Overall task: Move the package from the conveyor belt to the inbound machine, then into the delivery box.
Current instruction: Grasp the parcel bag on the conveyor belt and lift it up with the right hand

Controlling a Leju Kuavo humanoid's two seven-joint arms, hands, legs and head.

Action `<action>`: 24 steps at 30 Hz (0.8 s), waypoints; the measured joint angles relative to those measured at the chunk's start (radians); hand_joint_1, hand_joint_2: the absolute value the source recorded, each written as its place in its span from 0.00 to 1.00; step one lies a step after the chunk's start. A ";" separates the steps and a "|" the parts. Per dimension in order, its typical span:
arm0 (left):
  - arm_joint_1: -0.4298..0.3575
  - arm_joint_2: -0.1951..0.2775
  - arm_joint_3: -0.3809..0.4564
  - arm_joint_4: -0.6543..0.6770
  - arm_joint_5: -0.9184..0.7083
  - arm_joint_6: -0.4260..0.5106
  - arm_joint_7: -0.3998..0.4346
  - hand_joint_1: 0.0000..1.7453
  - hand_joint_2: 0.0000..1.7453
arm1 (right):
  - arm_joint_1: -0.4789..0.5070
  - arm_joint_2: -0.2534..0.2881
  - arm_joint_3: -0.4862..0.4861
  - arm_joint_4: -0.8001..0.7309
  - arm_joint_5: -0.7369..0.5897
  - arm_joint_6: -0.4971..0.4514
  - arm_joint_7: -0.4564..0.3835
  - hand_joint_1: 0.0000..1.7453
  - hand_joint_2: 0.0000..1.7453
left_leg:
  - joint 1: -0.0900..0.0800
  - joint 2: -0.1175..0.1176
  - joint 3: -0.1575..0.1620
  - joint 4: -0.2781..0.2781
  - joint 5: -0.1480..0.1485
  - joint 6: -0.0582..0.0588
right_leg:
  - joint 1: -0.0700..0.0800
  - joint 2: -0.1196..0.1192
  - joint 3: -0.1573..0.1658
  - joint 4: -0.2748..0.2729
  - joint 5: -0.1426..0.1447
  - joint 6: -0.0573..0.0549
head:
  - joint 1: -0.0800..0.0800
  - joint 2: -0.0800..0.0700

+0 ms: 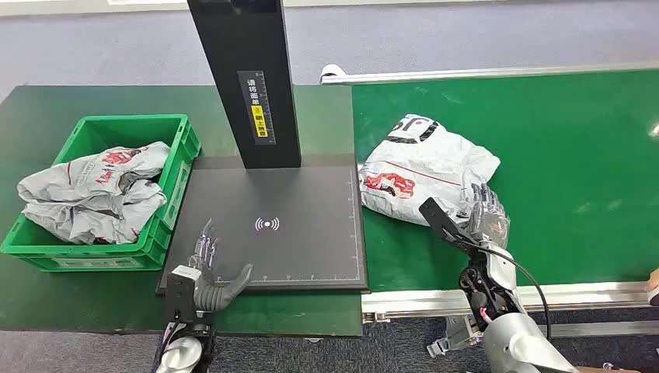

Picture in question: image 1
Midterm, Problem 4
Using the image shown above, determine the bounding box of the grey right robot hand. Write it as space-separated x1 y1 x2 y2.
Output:
463 183 511 251

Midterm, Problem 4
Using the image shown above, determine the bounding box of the white mailer package black print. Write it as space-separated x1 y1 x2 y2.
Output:
358 113 501 228

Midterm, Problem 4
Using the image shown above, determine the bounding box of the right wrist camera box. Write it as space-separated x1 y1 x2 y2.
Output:
419 197 481 254

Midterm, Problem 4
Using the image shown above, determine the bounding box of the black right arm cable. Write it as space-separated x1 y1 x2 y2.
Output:
452 237 552 342

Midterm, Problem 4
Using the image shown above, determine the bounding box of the long aluminium conveyor side rail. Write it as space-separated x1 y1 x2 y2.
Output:
319 61 659 86

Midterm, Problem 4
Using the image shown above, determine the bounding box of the person's hand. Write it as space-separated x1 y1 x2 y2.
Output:
644 267 659 307

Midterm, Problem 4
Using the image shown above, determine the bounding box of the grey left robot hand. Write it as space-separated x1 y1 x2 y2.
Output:
187 218 254 312

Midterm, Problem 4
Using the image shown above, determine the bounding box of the black yellow label sticker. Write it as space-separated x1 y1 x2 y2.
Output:
237 70 277 146

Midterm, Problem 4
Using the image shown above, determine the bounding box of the aluminium conveyor rail with bracket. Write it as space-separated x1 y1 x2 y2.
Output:
361 281 659 324

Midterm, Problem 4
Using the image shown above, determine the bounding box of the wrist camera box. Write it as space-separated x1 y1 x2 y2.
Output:
419 197 481 254
164 265 214 330

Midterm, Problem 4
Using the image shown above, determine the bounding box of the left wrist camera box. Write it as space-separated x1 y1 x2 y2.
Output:
164 265 214 330

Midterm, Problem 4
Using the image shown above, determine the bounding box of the crumpled grey mailer package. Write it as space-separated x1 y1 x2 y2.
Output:
16 141 171 246

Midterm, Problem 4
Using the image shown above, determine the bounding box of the metal conveyor leg bracket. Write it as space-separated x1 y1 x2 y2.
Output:
426 315 486 360

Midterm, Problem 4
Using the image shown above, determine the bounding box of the green conveyor belt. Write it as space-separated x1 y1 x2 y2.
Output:
352 69 659 293

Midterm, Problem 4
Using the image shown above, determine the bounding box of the green plastic crate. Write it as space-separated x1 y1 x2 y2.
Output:
0 113 202 273

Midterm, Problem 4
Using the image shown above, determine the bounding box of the black inbound scanner machine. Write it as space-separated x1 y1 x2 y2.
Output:
156 0 370 295

